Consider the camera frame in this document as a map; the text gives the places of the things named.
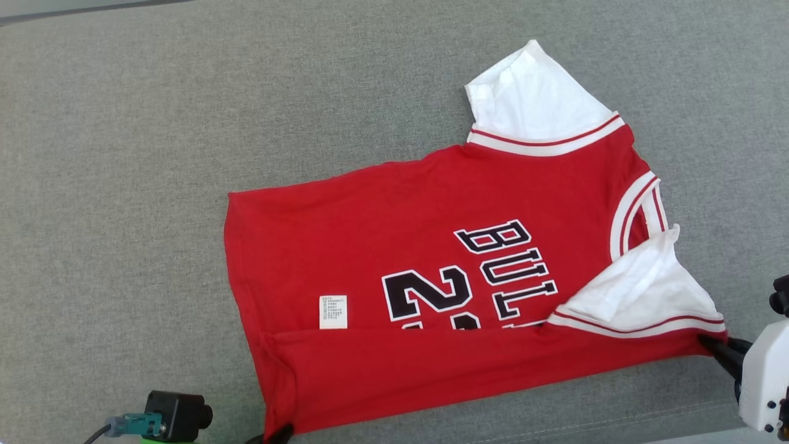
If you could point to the grey fabric sofa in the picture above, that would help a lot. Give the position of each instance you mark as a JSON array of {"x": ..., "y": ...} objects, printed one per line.
[{"x": 123, "y": 154}]

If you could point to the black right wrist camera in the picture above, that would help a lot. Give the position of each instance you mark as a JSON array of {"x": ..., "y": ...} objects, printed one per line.
[{"x": 781, "y": 296}]

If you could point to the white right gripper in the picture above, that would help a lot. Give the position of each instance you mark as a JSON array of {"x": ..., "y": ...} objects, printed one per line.
[{"x": 767, "y": 376}]

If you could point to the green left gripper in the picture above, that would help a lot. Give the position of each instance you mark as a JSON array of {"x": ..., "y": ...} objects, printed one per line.
[{"x": 166, "y": 441}]

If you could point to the red basketball jersey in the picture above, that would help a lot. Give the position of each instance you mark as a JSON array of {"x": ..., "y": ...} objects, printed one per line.
[{"x": 370, "y": 234}]

